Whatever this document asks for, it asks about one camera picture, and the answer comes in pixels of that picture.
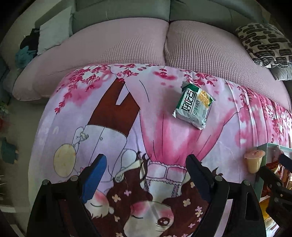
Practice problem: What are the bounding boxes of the yellow jelly cup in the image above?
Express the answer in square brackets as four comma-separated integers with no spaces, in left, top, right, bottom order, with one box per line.
[244,149,266,174]

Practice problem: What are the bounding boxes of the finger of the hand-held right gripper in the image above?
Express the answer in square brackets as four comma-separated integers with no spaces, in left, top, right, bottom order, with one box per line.
[278,154,292,172]
[259,166,292,197]

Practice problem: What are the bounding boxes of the dark grey pillow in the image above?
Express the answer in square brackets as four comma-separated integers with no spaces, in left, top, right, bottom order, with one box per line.
[270,65,292,81]

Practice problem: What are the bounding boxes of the black white patterned pillow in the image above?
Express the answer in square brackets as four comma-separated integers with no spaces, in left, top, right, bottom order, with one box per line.
[236,22,292,69]

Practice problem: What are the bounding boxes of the pink ribbed seat cover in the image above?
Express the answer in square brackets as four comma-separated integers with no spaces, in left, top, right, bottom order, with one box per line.
[11,19,292,107]

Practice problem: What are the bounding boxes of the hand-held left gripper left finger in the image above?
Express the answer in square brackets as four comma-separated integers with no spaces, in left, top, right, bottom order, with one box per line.
[27,154,107,237]

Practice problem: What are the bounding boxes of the cartoon printed pink blanket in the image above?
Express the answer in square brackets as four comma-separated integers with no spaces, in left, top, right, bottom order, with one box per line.
[28,64,292,237]

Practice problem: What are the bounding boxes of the teal stool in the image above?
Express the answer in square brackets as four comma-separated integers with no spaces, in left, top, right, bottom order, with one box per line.
[0,137,19,164]

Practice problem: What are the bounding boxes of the teal white box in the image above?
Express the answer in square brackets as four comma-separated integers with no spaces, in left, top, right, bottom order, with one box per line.
[254,142,292,230]

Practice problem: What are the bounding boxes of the grey sofa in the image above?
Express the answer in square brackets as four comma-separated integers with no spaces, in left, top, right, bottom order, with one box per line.
[0,0,292,107]

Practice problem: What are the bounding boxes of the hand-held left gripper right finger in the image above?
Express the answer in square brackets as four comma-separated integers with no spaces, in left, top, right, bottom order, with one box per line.
[185,154,267,237]

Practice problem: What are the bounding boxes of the green white snack packet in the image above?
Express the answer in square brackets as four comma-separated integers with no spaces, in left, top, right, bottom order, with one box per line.
[173,81,216,130]

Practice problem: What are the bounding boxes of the light grey pillow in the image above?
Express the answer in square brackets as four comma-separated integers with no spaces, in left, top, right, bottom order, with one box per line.
[37,6,73,55]

